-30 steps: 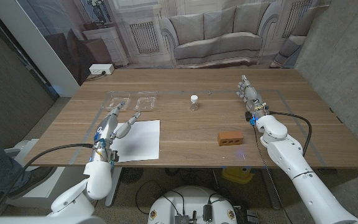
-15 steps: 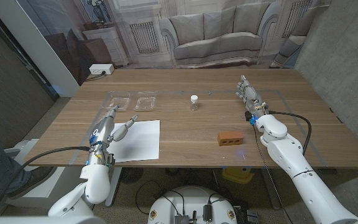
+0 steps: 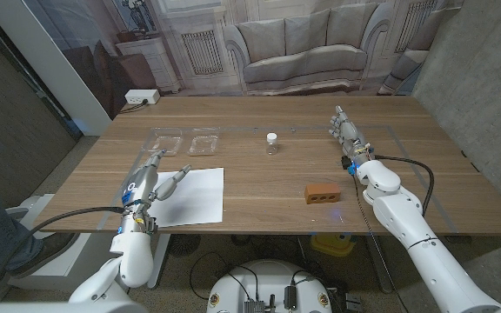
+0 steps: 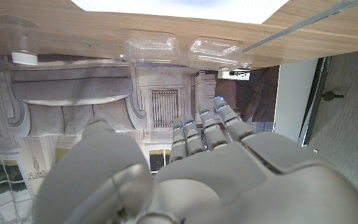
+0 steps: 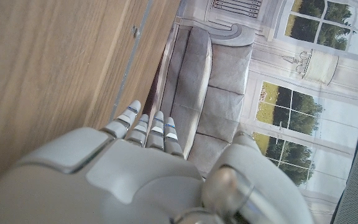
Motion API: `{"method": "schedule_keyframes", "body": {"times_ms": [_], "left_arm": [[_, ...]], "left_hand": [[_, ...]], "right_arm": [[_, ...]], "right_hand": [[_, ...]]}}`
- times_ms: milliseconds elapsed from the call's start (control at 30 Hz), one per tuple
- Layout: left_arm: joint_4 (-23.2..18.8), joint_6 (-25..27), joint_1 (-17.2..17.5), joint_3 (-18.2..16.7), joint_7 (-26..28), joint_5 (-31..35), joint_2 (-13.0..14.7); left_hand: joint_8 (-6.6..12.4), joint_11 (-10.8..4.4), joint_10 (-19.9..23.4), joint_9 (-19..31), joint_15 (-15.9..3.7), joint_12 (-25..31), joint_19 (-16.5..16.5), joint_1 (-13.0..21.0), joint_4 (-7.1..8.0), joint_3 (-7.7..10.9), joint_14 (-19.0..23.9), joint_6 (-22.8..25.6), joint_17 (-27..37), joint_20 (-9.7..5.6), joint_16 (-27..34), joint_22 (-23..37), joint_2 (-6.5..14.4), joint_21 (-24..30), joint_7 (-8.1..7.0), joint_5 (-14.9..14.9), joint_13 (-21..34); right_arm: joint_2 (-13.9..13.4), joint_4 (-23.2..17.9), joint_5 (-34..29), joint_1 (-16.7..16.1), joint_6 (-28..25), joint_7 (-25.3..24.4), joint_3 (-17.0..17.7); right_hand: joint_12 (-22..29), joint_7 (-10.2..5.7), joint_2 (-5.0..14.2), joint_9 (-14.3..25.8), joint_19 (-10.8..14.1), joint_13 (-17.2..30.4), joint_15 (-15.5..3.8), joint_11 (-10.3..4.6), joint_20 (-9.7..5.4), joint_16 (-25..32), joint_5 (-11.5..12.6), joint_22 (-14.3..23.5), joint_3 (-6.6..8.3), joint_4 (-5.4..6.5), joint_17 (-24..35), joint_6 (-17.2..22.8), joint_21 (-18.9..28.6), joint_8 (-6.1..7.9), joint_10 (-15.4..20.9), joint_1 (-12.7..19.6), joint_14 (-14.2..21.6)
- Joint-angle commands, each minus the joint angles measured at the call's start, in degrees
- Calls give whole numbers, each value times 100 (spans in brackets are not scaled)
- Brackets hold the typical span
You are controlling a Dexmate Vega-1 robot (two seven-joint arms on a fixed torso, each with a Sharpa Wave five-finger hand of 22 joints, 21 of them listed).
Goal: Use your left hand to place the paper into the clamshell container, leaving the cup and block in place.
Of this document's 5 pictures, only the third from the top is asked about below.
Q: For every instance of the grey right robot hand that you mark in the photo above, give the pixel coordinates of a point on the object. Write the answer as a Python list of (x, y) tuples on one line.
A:
[(350, 137)]

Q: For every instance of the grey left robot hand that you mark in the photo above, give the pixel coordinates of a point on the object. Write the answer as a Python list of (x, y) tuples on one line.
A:
[(139, 191)]

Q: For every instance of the white paper sheet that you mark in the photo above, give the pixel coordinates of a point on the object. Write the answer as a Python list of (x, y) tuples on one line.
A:
[(202, 195)]

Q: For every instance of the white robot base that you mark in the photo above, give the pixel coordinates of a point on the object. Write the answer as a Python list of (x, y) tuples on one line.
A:
[(268, 278)]

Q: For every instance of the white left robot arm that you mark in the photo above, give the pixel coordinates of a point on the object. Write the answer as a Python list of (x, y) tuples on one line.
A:
[(133, 256)]

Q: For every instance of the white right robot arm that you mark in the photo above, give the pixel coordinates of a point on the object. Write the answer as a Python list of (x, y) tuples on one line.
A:
[(429, 256)]

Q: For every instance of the clear plastic clamshell container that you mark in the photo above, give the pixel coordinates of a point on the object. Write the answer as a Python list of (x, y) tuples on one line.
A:
[(165, 143)]

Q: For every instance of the orange brick block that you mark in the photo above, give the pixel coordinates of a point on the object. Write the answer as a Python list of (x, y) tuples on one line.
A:
[(322, 193)]

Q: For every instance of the small clear cup white lid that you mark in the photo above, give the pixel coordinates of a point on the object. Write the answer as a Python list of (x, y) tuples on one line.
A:
[(271, 145)]

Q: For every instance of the white power strip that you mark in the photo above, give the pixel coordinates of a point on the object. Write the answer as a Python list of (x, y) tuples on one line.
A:
[(142, 96)]

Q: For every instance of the white floor platform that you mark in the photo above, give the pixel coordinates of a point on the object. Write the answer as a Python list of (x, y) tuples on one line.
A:
[(68, 261)]

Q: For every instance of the printed living room backdrop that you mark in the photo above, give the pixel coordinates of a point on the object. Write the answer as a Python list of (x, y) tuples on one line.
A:
[(307, 43)]

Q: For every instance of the yellow plastic object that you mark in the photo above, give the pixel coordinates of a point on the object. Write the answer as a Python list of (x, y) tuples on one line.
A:
[(333, 243)]

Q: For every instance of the grey table leg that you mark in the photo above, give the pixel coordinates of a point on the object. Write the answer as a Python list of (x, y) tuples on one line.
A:
[(381, 269)]

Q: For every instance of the white robot torso cover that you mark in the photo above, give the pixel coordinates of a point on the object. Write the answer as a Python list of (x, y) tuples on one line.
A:
[(59, 308)]

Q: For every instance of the small black adapter box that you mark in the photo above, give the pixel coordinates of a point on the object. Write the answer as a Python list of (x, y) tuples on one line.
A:
[(290, 297)]

